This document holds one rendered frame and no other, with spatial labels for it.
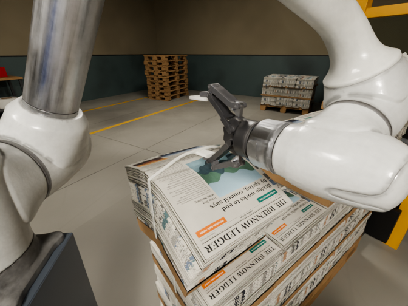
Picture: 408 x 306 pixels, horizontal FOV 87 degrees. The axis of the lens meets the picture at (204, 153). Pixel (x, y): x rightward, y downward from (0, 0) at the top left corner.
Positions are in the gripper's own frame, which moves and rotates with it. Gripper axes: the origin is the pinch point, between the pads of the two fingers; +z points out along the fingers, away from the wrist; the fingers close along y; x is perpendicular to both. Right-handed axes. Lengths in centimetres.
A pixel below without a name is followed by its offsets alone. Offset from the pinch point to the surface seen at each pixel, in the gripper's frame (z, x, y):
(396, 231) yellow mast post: -25, 160, 106
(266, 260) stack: -16.3, 10.6, 39.7
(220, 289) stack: -14.8, -5.6, 39.8
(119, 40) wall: 777, 233, -119
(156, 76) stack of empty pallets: 603, 274, -2
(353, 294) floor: -22, 97, 122
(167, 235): -5.5, -14.3, 23.8
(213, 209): -14.0, -6.7, 15.4
